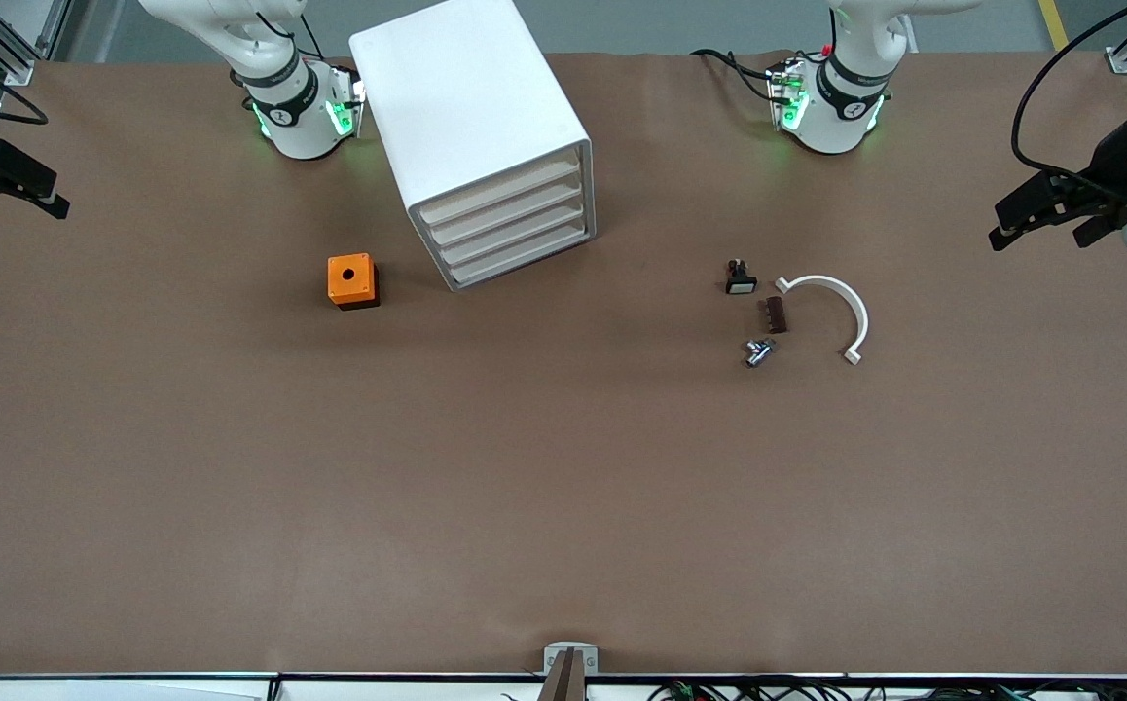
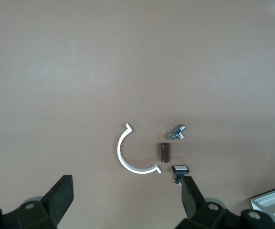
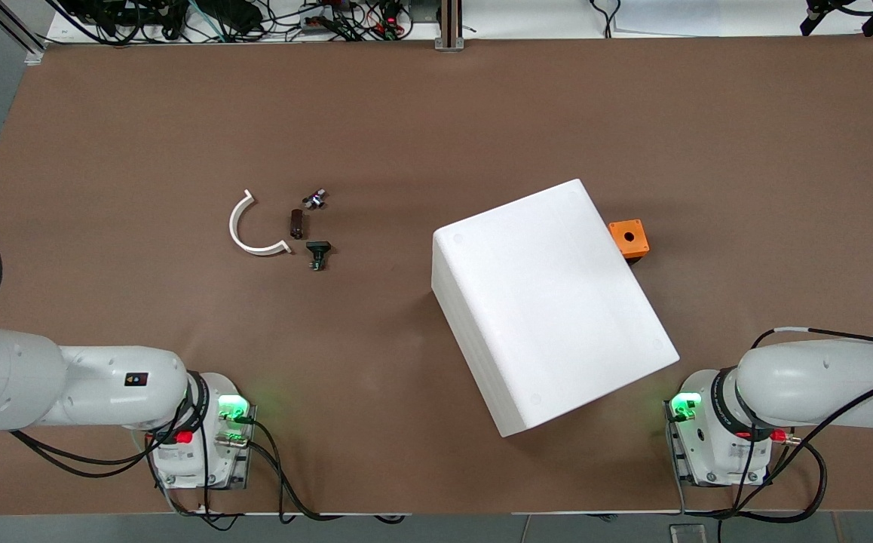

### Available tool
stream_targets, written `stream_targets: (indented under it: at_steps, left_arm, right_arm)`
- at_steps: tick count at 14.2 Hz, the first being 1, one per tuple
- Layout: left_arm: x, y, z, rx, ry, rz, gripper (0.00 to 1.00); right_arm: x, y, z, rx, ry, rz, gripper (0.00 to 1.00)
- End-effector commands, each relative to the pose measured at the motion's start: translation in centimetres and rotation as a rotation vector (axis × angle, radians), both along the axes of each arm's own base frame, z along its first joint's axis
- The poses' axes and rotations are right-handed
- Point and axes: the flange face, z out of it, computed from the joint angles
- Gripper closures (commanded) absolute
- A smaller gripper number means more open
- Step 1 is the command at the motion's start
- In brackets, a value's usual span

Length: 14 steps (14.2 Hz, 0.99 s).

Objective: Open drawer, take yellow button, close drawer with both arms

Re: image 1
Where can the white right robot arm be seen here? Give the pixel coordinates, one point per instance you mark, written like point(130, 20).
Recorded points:
point(296, 122)

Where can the orange box with hole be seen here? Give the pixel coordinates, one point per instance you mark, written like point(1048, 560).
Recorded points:
point(349, 277)

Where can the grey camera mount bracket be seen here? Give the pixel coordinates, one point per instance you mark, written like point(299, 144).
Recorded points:
point(554, 657)

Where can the small dark brown spacer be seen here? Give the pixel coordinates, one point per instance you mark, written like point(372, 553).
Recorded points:
point(774, 314)

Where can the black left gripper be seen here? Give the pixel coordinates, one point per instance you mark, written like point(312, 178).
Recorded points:
point(1111, 164)

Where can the white semicircular clamp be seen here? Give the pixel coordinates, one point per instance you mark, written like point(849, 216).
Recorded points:
point(851, 300)

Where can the brown camera mount bar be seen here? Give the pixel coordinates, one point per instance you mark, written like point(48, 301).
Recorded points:
point(565, 682)

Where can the white plastic drawer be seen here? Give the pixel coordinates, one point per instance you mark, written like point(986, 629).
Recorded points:
point(500, 235)
point(500, 188)
point(500, 211)
point(500, 258)

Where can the shiny metal T-nut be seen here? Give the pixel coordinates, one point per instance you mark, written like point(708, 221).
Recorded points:
point(758, 351)

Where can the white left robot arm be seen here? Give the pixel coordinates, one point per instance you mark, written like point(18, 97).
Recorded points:
point(831, 122)

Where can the white drawer cabinet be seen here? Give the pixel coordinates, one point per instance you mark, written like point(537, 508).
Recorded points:
point(466, 97)

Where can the black white square pushbutton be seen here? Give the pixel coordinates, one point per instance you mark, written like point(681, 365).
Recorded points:
point(741, 283)

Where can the white table edge rail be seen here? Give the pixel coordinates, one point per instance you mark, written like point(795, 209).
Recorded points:
point(135, 689)

